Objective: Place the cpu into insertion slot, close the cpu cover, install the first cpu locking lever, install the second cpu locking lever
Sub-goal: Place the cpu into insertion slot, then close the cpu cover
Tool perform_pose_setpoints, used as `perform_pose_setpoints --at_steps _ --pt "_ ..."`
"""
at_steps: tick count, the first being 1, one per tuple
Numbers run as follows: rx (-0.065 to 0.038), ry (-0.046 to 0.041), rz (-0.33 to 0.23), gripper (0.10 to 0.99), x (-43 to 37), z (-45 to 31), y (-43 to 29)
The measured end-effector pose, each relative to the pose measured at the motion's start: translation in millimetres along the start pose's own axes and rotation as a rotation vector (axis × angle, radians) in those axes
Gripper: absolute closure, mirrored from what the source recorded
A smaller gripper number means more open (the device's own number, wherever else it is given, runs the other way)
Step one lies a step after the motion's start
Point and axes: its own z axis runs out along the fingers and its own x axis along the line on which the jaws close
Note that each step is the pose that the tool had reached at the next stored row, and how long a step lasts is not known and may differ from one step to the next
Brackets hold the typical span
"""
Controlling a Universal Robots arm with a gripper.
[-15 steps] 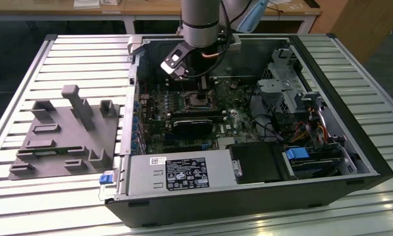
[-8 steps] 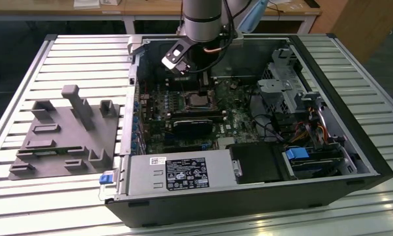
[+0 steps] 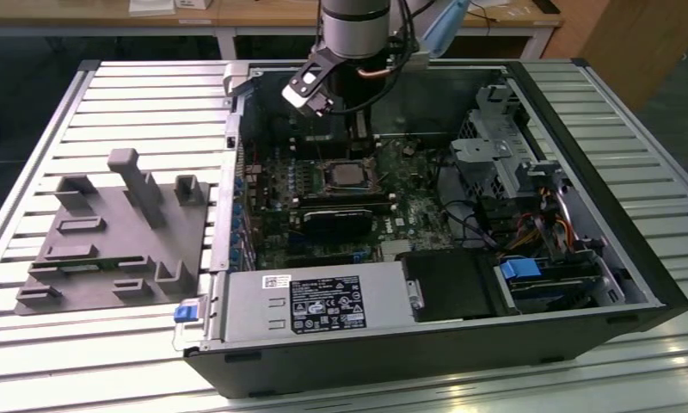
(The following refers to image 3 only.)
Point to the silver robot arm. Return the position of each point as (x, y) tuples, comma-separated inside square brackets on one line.
[(352, 30)]

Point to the CPU socket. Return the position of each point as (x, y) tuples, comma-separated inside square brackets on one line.
[(324, 183)]

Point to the black drive bay cover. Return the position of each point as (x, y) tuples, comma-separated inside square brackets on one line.
[(452, 284)]

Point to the black RAM stick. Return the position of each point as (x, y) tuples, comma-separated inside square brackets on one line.
[(344, 199)]

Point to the black graphics card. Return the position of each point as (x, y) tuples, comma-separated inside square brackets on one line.
[(337, 226)]

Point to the green motherboard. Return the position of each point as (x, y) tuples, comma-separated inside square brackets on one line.
[(419, 215)]

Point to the grey metal drive cage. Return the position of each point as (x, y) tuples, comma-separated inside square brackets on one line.
[(493, 172)]

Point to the small silver heat sink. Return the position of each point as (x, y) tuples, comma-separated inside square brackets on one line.
[(399, 250)]

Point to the white box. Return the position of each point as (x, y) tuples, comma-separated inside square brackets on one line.
[(149, 6)]

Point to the wooden desk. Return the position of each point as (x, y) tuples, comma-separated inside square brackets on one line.
[(92, 19)]

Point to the hard disk in blue carrier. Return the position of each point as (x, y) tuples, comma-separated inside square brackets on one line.
[(521, 269)]

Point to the grey plastic parts rack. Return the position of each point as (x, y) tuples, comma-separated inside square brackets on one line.
[(120, 241)]

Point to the silver power supply with label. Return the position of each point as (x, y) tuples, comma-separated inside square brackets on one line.
[(252, 310)]

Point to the wooden cabinet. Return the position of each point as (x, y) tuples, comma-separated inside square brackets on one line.
[(636, 43)]

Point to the blue case latch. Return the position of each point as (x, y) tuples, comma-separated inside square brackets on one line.
[(184, 313)]

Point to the black open PC case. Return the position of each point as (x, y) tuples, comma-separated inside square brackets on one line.
[(379, 365)]

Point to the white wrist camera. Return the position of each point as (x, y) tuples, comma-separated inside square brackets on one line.
[(307, 86)]

